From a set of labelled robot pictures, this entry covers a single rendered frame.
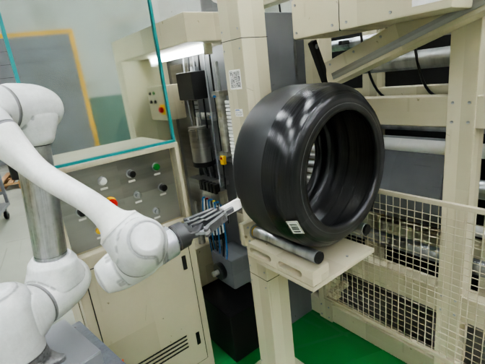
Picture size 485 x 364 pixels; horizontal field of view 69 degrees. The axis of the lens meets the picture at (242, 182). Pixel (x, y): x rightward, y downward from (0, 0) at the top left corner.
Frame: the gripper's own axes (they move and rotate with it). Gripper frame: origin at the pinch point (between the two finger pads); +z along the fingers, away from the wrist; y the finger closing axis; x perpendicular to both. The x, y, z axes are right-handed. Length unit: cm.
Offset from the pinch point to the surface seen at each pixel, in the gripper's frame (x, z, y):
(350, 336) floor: 125, 69, 22
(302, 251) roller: 26.6, 20.7, -4.8
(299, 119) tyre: -20.0, 25.1, -9.6
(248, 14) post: -53, 44, 26
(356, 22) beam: -42, 64, -5
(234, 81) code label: -31, 36, 33
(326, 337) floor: 124, 60, 31
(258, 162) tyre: -9.4, 13.6, -0.3
